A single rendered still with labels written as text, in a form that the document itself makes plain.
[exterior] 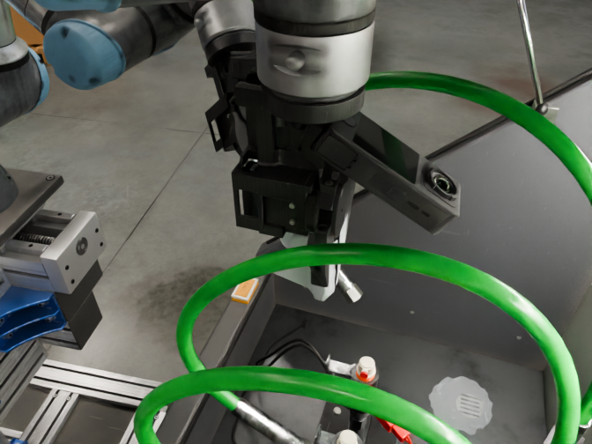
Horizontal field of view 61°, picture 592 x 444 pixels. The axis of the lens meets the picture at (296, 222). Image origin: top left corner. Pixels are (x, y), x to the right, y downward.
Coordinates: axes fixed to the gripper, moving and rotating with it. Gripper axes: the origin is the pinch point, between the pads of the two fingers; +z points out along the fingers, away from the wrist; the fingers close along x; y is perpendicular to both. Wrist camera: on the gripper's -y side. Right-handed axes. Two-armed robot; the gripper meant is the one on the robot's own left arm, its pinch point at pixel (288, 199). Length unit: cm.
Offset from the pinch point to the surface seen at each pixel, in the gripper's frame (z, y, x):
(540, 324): 14.0, -29.8, 6.4
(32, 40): -208, 356, -62
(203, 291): 6.8, -11.4, 18.2
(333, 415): 28.0, 8.4, -3.4
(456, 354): 32, 15, -37
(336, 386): 13.2, -25.0, 18.5
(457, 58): -106, 184, -337
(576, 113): -0.5, -19.8, -30.0
